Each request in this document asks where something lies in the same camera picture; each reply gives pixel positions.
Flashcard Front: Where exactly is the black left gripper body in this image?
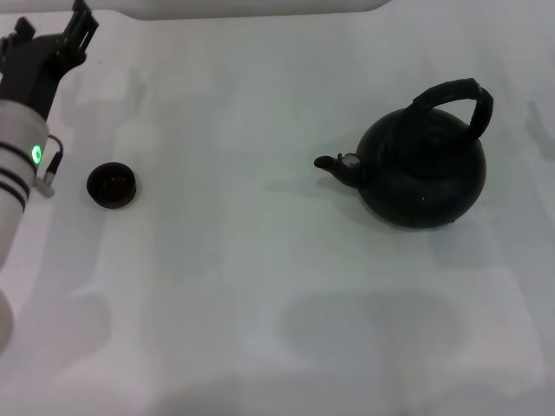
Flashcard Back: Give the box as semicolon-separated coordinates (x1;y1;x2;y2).
0;33;87;120

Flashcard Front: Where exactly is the black teacup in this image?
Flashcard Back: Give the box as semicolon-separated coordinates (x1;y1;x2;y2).
86;161;140;211

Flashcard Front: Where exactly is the black round teapot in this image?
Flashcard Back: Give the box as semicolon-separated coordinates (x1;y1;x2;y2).
313;77;495;230

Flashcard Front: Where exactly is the white rounded background panel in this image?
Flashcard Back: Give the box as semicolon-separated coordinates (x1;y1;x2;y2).
93;0;391;22

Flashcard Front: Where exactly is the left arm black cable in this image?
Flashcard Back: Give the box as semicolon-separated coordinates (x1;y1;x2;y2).
36;133;64;198

